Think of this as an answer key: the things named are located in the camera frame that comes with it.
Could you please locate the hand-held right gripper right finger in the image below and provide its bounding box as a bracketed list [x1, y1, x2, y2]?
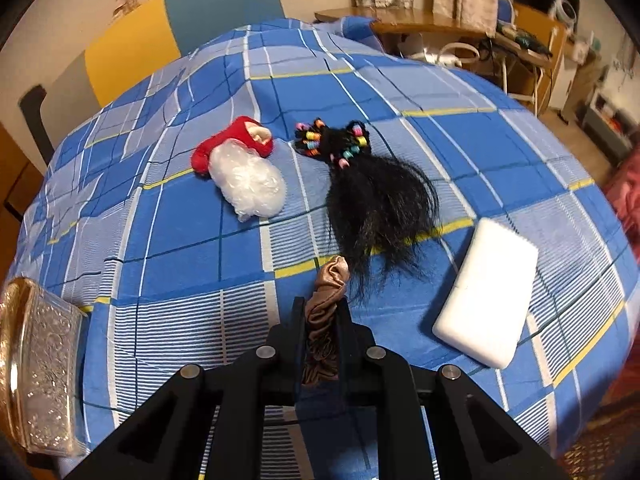
[337, 300, 571, 480]

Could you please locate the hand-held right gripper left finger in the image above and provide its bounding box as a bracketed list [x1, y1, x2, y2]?
[65, 296, 306, 480]

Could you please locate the brown satin scrunchie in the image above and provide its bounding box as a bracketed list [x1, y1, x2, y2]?
[300, 255, 351, 388]

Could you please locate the black beaded hairpiece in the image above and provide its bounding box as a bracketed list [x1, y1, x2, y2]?
[292, 117, 443, 306]

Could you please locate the white sponge block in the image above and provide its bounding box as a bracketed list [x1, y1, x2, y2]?
[432, 217, 540, 368]

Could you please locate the clear plastic bag bundle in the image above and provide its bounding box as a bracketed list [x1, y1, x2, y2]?
[207, 140, 287, 223]

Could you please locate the red fluffy sock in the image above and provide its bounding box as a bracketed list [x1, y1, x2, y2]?
[191, 116, 275, 177]

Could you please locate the blue plaid bedsheet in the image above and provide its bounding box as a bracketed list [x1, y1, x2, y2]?
[10, 16, 640, 480]

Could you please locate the pink ruffled quilt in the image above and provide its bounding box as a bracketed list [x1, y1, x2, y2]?
[602, 145, 640, 261]

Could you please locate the wooden wardrobe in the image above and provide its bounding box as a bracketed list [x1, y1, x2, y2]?
[0, 120, 46, 281]

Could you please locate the wooden desk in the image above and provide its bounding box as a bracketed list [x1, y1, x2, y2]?
[314, 7, 488, 38]

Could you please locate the grey low shelf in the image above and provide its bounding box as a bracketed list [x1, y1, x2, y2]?
[580, 92, 636, 161]

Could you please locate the grey yellow blue headboard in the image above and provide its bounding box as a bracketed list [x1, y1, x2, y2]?
[42, 0, 286, 108]

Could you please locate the black rolled mat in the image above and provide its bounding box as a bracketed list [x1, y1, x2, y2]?
[17, 85, 56, 166]

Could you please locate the wooden chair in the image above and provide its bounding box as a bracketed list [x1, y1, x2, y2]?
[495, 2, 568, 116]

